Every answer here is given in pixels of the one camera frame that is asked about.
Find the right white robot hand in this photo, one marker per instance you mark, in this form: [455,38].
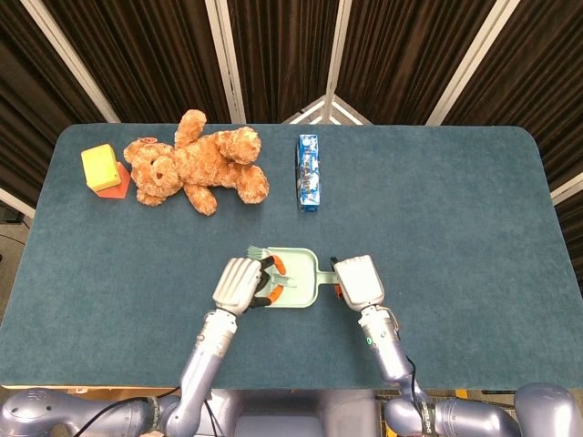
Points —
[360,280]

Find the dark curtain partition panel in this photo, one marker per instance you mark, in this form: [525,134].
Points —
[546,68]
[27,91]
[150,59]
[282,54]
[401,54]

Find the grey-blue robot torso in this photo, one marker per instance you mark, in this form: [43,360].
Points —
[282,409]

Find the yellow foam block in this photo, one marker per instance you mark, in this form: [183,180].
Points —
[100,166]

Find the brown teddy bear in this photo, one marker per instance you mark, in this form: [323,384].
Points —
[196,168]

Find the light green dustpan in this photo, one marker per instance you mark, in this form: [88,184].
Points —
[303,282]

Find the brown cardboard box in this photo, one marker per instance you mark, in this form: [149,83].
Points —
[127,391]

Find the blue felt table mat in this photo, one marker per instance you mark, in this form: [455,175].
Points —
[410,205]

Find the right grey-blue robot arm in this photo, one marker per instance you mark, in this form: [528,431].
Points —
[387,346]

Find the orange triangular block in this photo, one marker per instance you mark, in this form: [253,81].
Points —
[119,189]

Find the blue printed carton box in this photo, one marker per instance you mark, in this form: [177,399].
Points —
[307,173]

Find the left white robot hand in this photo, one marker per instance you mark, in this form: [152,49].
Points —
[234,284]

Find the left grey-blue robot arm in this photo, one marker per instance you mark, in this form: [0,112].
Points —
[205,355]

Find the light green hand broom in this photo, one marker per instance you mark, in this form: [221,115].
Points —
[256,251]

